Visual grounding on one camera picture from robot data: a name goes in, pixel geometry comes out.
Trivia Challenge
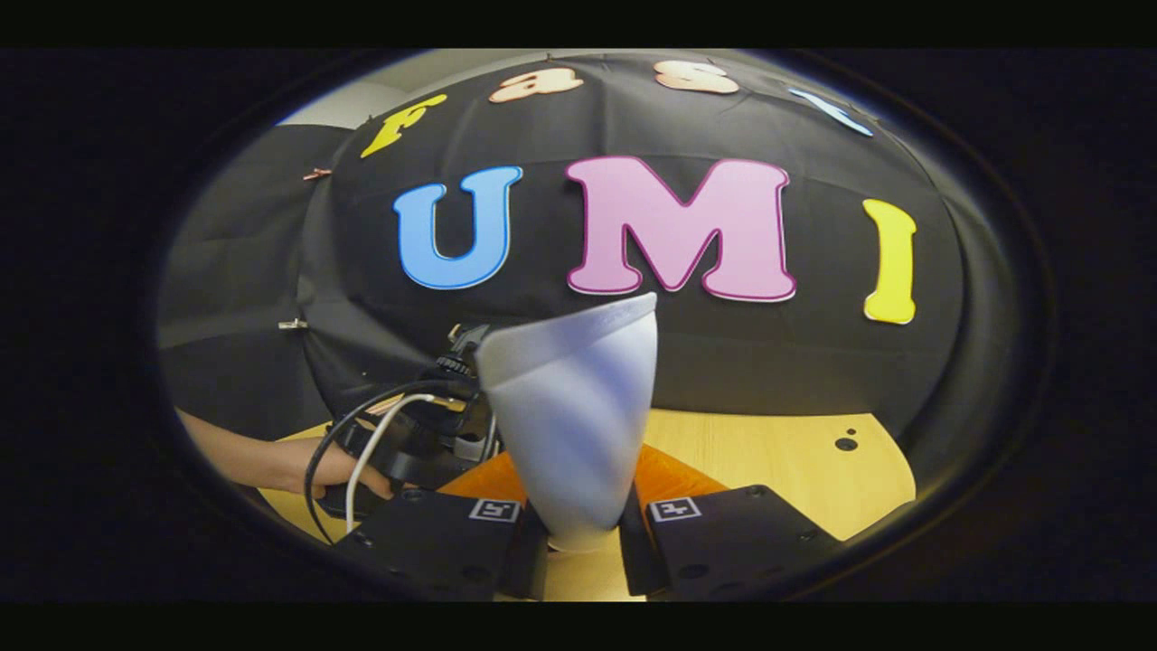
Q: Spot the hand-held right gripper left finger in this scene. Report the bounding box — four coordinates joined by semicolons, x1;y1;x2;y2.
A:
330;452;550;602

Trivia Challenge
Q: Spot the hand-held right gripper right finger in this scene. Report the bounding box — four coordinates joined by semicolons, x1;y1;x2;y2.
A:
617;445;846;599

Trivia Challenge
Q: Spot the white squeeze tube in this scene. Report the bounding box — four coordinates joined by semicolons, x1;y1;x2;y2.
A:
475;291;659;554

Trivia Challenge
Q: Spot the black backdrop cloth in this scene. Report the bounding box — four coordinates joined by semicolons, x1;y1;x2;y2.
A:
158;52;1004;444

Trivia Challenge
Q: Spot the white cable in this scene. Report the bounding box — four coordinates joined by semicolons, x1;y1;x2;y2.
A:
345;392;439;534

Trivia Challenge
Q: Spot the black cable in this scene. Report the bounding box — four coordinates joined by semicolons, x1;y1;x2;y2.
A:
305;380;480;543

